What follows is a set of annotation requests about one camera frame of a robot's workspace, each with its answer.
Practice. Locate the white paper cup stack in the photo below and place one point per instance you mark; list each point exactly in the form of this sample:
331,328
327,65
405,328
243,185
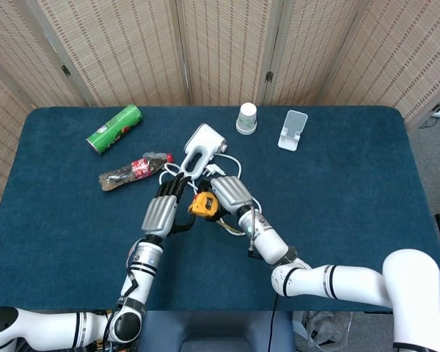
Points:
246,117

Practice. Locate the white phone stand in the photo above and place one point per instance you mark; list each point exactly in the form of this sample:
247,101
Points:
294,121

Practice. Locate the crushed cola plastic bottle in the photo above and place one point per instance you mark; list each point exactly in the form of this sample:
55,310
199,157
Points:
139,168

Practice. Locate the green chips can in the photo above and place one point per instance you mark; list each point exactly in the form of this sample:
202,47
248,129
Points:
113,128

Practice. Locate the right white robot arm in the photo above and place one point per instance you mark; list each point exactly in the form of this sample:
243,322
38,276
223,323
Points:
352,282

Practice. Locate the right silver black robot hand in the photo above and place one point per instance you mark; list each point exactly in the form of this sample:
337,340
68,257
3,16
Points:
231,194

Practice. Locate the white handheld electric appliance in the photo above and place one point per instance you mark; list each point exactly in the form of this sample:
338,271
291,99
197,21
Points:
207,137

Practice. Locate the woven folding screen panel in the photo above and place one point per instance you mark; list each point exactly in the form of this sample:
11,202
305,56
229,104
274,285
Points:
29,55
227,47
311,47
399,55
0,128
124,51

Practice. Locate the blue robot torso base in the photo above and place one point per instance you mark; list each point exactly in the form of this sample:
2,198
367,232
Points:
216,330

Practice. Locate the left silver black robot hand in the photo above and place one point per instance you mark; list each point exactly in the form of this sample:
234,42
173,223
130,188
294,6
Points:
159,214

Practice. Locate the metal screen hinge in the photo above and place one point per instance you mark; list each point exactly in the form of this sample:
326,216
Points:
268,76
65,70

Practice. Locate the blue tablecloth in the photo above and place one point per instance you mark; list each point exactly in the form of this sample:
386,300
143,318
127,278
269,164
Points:
333,190

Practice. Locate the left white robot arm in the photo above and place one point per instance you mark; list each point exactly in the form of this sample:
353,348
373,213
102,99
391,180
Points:
143,264

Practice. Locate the clear plastic bag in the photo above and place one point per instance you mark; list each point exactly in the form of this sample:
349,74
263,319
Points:
322,326

